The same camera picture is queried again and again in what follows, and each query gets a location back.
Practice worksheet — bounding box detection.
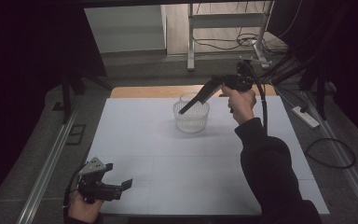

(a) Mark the white table cover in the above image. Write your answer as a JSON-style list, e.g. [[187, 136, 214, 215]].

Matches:
[[83, 95, 330, 217]]

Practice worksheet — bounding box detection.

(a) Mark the white mesh basket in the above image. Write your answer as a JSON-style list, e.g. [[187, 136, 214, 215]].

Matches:
[[172, 91, 211, 134]]

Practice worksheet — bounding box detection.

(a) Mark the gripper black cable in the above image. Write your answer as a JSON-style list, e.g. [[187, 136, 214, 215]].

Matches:
[[245, 63, 269, 136], [62, 164, 87, 218]]

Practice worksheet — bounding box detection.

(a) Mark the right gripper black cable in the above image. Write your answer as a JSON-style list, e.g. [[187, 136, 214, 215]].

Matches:
[[245, 63, 269, 136]]

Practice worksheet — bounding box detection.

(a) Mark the white metal desk frame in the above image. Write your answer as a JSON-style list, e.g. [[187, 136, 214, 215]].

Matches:
[[186, 0, 275, 73]]

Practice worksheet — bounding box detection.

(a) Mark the person's left hand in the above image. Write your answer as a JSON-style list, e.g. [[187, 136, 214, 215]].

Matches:
[[67, 189, 105, 224]]

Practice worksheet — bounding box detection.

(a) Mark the black comb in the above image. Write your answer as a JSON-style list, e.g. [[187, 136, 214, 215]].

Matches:
[[178, 77, 224, 116]]

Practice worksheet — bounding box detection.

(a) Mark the wooden table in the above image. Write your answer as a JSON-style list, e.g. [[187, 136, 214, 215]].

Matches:
[[110, 84, 277, 99]]

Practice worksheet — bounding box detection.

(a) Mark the black camera stand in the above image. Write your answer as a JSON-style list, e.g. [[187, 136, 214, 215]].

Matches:
[[60, 69, 113, 125], [248, 52, 337, 120]]

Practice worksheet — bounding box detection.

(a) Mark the looped black floor cable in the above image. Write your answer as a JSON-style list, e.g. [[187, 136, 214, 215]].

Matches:
[[305, 137, 357, 170]]

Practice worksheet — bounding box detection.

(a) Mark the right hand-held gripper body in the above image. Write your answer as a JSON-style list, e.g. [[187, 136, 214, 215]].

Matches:
[[223, 56, 257, 93]]

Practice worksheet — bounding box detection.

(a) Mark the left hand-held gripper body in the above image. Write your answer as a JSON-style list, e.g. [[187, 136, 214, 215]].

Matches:
[[77, 156, 123, 205]]

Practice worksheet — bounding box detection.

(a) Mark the bundle of floor cables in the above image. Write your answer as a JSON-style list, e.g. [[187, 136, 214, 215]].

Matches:
[[192, 31, 288, 57]]

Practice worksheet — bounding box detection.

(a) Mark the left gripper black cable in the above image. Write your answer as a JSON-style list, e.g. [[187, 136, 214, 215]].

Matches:
[[62, 164, 87, 218]]

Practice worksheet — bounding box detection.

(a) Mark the white power strip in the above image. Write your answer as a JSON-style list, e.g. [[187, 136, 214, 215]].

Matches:
[[291, 105, 321, 130]]

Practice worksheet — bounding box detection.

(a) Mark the aluminium floor rail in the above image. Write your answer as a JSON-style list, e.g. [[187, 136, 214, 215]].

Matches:
[[302, 91, 358, 223], [17, 111, 77, 224]]

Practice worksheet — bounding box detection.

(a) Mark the person's right hand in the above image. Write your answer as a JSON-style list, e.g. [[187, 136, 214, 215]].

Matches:
[[220, 85, 257, 126]]

